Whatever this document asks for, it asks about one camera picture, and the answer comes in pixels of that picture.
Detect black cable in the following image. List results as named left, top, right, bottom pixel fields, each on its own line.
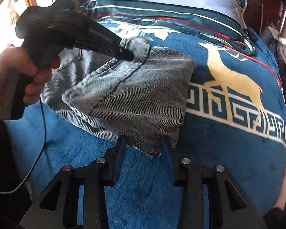
left=0, top=98, right=47, bottom=194

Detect blue deer pattern blanket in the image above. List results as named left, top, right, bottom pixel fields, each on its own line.
left=6, top=21, right=286, bottom=228

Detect right light blue pillow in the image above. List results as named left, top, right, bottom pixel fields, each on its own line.
left=80, top=0, right=255, bottom=55

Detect grey denim pants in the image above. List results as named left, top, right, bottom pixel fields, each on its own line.
left=41, top=39, right=196, bottom=155

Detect carved dark wood headboard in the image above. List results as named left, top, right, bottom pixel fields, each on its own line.
left=244, top=0, right=286, bottom=34

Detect left hand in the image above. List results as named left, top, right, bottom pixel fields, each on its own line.
left=0, top=47, right=61, bottom=105

